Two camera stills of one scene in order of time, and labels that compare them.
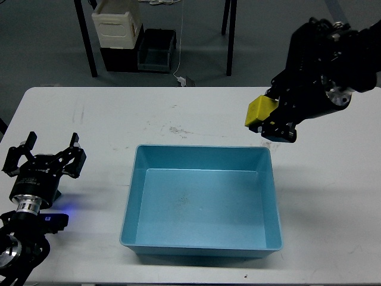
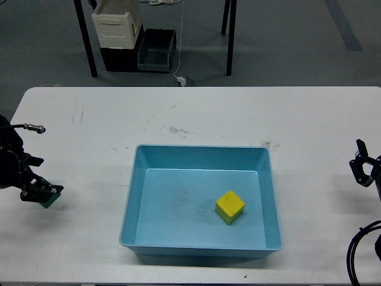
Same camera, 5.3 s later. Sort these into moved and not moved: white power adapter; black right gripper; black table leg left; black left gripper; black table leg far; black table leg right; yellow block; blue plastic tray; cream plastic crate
Moved: yellow block; black left gripper; black right gripper
Not moved: cream plastic crate; blue plastic tray; black table leg left; black table leg far; black table leg right; white power adapter
